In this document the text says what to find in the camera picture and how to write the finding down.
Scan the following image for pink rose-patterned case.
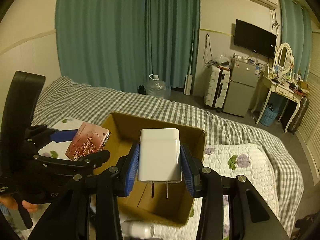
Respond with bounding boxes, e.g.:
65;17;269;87
66;122;110;161

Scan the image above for white power adapter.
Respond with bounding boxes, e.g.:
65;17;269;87
138;128;182;198

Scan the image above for white bottle red label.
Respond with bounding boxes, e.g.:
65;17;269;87
121;221;155;239

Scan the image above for person's hand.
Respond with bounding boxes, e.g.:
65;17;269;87
0;195;39;213

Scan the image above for grey checkered bed cover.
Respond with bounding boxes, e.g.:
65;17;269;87
32;76;304;234

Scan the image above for brown cardboard box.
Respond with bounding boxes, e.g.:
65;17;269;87
94;112;206;227

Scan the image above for white floral quilt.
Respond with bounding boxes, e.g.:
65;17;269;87
37;117;281;240

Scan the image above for white louvered wardrobe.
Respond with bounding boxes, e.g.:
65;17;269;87
298;31;320;173

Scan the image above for clear water jug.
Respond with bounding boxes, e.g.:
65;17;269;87
144;74;167;98

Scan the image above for blue laundry basket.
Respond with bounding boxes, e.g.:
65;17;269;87
260;104;279;127

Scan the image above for large teal curtain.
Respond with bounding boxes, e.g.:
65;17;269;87
55;0;200;92

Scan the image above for white flat mop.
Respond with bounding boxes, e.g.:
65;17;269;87
184;27;195;95

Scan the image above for dark suitcase beside table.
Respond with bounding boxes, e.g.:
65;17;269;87
287;96;310;134

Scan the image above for white dressing table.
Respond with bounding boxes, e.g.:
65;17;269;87
251;75;302;133

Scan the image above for white suitcase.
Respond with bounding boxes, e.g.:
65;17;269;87
204;66;231;110

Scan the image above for grey mini fridge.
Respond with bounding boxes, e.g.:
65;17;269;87
223;59;260;117

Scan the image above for white oval vanity mirror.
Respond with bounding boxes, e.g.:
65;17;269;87
273;42;295;74

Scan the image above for teal curtain by wardrobe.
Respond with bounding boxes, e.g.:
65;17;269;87
279;0;312;81

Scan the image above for black wall television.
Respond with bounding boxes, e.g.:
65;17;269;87
234;19;277;59

